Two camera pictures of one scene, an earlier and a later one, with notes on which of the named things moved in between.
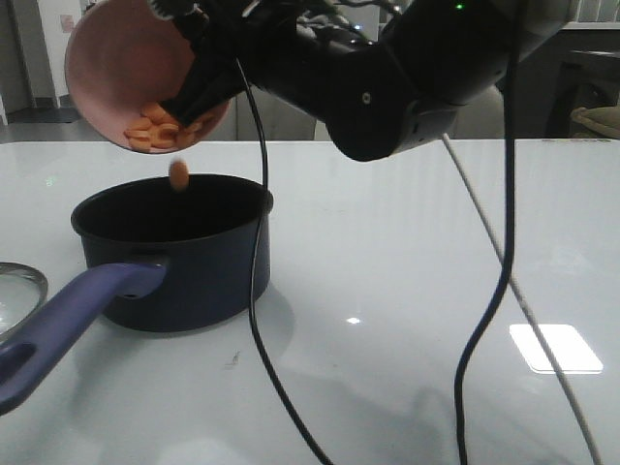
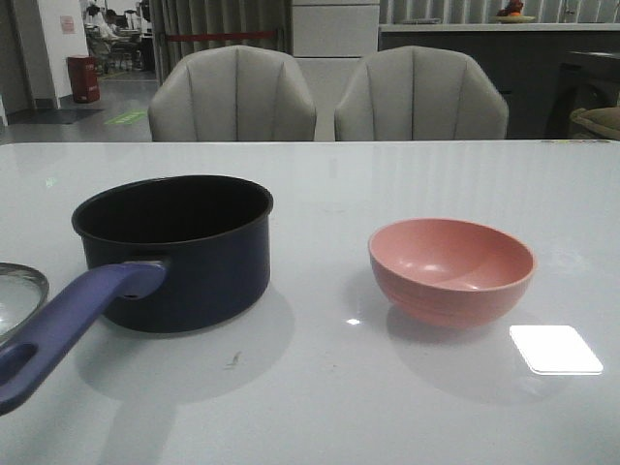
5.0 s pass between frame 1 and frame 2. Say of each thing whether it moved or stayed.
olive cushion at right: stayed
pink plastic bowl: moved
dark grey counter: stayed
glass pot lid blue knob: stayed
